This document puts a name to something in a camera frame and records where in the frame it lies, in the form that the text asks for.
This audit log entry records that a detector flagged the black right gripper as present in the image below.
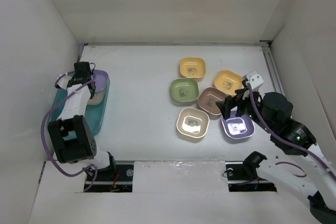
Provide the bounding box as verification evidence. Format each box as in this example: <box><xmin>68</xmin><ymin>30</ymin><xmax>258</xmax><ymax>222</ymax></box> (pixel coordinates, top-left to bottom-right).
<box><xmin>215</xmin><ymin>85</ymin><xmax>274</xmax><ymax>133</ymax></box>

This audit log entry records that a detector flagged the purple plate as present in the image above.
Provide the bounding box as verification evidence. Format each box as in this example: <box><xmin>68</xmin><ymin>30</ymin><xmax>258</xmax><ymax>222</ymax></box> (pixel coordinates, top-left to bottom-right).
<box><xmin>93</xmin><ymin>70</ymin><xmax>109</xmax><ymax>93</ymax></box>
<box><xmin>221</xmin><ymin>111</ymin><xmax>255</xmax><ymax>140</ymax></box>

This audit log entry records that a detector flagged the brown plate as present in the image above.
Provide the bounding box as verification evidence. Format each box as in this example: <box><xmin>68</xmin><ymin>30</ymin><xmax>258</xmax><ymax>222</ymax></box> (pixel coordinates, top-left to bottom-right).
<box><xmin>197</xmin><ymin>87</ymin><xmax>227</xmax><ymax>115</ymax></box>

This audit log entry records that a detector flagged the yellow plate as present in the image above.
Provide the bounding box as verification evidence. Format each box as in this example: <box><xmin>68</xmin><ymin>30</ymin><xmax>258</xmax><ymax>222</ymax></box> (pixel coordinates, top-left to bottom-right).
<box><xmin>214</xmin><ymin>70</ymin><xmax>243</xmax><ymax>96</ymax></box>
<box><xmin>180</xmin><ymin>57</ymin><xmax>206</xmax><ymax>79</ymax></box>

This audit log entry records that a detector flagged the cream plate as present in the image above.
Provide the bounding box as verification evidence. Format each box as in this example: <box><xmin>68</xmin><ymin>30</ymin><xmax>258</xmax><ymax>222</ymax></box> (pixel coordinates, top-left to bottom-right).
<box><xmin>87</xmin><ymin>92</ymin><xmax>105</xmax><ymax>105</ymax></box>
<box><xmin>176</xmin><ymin>108</ymin><xmax>210</xmax><ymax>140</ymax></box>

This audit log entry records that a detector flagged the cream plate front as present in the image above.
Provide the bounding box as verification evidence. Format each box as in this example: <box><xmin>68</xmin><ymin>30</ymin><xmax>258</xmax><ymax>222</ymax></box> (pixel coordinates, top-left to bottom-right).
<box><xmin>176</xmin><ymin>108</ymin><xmax>210</xmax><ymax>140</ymax></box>

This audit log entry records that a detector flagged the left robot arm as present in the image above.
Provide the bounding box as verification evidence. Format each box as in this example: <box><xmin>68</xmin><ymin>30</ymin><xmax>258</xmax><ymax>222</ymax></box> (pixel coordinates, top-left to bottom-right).
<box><xmin>41</xmin><ymin>62</ymin><xmax>117</xmax><ymax>180</ymax></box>

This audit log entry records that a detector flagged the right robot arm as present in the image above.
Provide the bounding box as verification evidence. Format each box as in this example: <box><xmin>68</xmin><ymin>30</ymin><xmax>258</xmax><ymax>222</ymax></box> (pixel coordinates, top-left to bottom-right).
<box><xmin>216</xmin><ymin>88</ymin><xmax>335</xmax><ymax>223</ymax></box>

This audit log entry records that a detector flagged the teal plastic bin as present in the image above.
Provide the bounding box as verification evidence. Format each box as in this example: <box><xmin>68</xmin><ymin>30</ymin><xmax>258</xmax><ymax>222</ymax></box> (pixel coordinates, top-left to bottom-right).
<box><xmin>46</xmin><ymin>78</ymin><xmax>110</xmax><ymax>136</ymax></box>

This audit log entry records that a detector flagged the green plate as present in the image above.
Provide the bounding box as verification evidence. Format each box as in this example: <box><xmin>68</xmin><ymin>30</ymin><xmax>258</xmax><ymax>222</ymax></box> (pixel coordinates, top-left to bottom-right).
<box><xmin>170</xmin><ymin>78</ymin><xmax>200</xmax><ymax>102</ymax></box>

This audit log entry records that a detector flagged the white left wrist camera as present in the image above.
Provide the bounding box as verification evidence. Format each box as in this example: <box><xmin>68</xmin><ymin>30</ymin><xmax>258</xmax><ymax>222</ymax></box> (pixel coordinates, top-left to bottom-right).
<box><xmin>54</xmin><ymin>73</ymin><xmax>71</xmax><ymax>90</ymax></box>

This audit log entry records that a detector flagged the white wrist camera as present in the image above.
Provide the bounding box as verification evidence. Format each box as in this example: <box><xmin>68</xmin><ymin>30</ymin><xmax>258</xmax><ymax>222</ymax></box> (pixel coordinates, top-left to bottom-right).
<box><xmin>242</xmin><ymin>70</ymin><xmax>264</xmax><ymax>92</ymax></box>
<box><xmin>54</xmin><ymin>73</ymin><xmax>71</xmax><ymax>90</ymax></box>

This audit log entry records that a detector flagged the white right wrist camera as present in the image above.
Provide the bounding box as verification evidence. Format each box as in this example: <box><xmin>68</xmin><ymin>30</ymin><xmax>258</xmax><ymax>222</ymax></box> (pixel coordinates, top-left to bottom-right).
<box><xmin>242</xmin><ymin>70</ymin><xmax>264</xmax><ymax>92</ymax></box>

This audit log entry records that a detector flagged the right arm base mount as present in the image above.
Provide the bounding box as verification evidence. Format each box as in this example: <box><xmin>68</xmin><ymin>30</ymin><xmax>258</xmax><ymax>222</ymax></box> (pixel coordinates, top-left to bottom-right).
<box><xmin>222</xmin><ymin>152</ymin><xmax>277</xmax><ymax>193</ymax></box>

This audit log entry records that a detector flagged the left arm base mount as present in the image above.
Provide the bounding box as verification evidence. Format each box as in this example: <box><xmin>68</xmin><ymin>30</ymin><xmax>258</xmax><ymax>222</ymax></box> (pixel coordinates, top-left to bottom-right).
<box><xmin>86</xmin><ymin>162</ymin><xmax>134</xmax><ymax>193</ymax></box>

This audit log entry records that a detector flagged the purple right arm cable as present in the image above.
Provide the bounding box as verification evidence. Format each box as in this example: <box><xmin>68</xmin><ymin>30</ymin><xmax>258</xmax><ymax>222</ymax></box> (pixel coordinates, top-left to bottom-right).
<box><xmin>244</xmin><ymin>81</ymin><xmax>336</xmax><ymax>180</ymax></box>

